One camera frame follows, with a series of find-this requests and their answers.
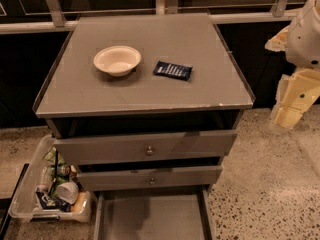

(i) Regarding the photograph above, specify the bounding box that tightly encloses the clear plastic bin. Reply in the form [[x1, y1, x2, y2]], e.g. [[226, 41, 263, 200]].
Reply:
[[9, 135, 92, 223]]

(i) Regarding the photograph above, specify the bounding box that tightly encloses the grey top drawer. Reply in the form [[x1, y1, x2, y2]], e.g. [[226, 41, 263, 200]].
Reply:
[[54, 130, 237, 165]]

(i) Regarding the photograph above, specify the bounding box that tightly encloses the white cup in bin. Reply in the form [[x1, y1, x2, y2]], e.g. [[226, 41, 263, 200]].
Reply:
[[56, 182, 79, 204]]

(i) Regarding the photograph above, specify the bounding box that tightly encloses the blue rxbar blueberry bar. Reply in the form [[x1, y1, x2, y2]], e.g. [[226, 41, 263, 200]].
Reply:
[[153, 61, 193, 81]]

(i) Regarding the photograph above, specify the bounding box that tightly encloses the metal railing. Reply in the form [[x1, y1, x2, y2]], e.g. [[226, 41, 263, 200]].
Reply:
[[0, 0, 310, 35]]

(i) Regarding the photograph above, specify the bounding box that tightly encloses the yellow sponge in bin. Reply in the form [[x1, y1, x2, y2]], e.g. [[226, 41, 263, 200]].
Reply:
[[70, 192, 86, 213]]

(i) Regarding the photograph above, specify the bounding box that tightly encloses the clear plastic bottle in bin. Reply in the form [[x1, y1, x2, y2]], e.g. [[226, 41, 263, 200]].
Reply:
[[36, 167, 52, 193]]

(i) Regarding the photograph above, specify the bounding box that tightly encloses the white paper bowl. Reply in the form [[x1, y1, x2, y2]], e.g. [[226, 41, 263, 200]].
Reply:
[[93, 46, 141, 77]]

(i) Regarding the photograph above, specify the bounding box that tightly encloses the green chip bag in bin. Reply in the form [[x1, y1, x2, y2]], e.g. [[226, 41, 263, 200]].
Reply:
[[43, 147, 65, 164]]

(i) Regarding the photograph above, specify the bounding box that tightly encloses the grey drawer cabinet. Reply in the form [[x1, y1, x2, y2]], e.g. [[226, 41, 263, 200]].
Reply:
[[32, 12, 257, 194]]

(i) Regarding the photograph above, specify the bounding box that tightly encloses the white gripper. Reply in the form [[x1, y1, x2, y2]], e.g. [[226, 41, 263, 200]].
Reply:
[[265, 26, 320, 129]]

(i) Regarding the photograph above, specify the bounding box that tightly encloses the blue snack bag in bin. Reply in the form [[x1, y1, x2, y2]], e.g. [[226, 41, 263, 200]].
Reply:
[[36, 192, 71, 212]]

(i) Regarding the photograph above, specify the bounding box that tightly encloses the grey middle drawer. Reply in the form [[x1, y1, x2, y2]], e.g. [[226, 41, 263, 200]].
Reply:
[[77, 166, 222, 191]]

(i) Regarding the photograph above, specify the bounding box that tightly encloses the grey drawer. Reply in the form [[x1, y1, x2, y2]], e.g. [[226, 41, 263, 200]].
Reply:
[[77, 166, 222, 191], [93, 186, 216, 240], [54, 130, 237, 165]]

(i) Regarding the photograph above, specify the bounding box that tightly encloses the green can in bin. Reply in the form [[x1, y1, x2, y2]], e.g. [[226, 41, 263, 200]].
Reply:
[[50, 164, 70, 177]]

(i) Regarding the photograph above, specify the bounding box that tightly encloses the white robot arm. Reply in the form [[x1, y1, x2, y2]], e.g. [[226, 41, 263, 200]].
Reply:
[[265, 0, 320, 129]]

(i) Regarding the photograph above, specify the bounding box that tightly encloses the grey bottom drawer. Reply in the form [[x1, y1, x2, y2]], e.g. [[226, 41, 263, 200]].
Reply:
[[93, 186, 216, 240]]

